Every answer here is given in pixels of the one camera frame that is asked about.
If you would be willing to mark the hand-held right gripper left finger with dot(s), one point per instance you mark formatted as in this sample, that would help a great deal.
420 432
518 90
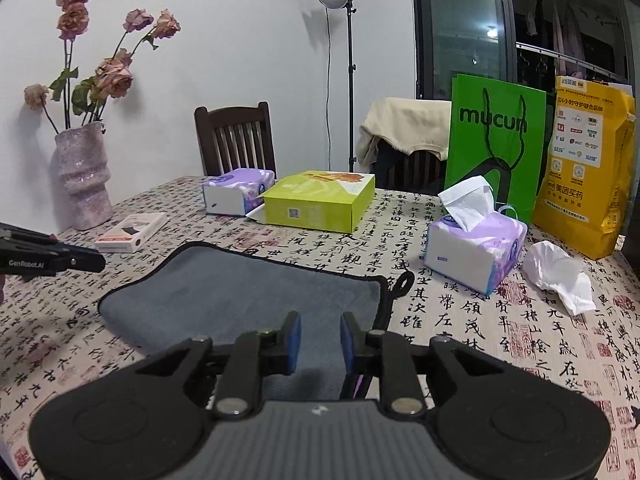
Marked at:
294 342

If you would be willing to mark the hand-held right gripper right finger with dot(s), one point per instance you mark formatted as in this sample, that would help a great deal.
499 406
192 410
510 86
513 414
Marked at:
347 344

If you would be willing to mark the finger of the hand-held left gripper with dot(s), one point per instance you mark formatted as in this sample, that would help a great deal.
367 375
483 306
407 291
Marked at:
82 260

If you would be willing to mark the grey towel with black edge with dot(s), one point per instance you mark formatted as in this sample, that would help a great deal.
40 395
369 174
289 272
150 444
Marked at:
240 290

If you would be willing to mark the small white red box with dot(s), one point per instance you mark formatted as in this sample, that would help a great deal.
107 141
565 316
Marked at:
132 230

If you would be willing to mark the pink speckled vase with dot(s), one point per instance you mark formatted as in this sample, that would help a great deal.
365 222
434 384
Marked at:
82 180

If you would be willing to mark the lime green cardboard box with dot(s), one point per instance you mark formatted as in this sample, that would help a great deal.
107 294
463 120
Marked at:
320 200

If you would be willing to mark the purple white tissue pack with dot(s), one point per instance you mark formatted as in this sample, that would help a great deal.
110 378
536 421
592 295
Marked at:
235 190
465 250

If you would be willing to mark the dried pink roses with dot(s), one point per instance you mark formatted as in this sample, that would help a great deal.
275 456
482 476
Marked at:
112 72

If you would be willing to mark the dark wooden chair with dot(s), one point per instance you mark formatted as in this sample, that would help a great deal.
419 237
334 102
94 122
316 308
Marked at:
235 135

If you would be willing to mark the crumpled white tissue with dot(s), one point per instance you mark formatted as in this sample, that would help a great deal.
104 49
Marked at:
555 270

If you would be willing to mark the beige cloth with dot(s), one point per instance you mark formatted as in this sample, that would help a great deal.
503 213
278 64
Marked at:
405 125

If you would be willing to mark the black light stand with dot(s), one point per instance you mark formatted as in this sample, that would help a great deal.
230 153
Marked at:
350 90

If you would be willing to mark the green paper bag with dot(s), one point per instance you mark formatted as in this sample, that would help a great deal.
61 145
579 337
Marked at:
492 130

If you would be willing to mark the yellow paper bag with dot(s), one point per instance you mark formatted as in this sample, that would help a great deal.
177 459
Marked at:
580 160

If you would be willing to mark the dark framed glass door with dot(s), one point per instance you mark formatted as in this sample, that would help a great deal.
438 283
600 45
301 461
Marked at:
465 30

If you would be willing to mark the hanging clothes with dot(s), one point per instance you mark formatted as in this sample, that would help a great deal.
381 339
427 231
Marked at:
562 30

